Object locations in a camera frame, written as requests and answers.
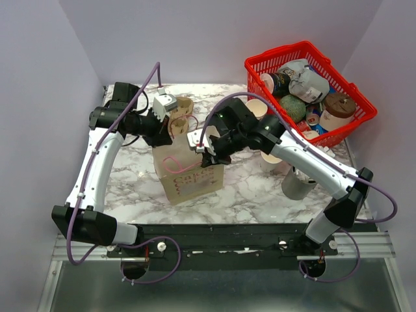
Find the white paper cup stack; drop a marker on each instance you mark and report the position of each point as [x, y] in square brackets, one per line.
[257, 107]

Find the cardboard cup carrier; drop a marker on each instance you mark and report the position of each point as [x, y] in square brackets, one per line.
[179, 117]

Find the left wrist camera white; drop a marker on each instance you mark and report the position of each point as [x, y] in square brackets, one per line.
[163, 104]

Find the dark noodle cup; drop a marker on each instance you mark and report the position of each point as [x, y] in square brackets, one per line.
[276, 83]

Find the grey white plastic bag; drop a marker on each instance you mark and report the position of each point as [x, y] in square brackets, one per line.
[305, 83]

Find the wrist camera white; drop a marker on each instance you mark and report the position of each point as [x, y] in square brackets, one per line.
[202, 143]
[163, 104]

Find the brown lid tub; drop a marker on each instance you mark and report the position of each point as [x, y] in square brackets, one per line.
[338, 111]

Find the pink paper bag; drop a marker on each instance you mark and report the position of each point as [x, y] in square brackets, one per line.
[180, 173]

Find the aluminium rail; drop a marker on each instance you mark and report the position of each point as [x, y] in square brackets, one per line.
[370, 245]

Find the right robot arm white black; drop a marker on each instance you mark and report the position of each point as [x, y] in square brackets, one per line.
[231, 127]

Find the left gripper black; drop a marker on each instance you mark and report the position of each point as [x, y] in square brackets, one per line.
[160, 136]

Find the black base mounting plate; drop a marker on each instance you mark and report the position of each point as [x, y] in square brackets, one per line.
[283, 244]

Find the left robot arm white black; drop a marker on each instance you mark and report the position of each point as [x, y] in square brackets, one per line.
[82, 217]

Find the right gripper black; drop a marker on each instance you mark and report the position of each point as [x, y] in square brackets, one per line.
[208, 158]

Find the grey metal straw holder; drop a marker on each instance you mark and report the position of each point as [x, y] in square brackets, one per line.
[295, 187]

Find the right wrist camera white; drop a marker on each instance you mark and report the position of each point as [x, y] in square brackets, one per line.
[202, 143]

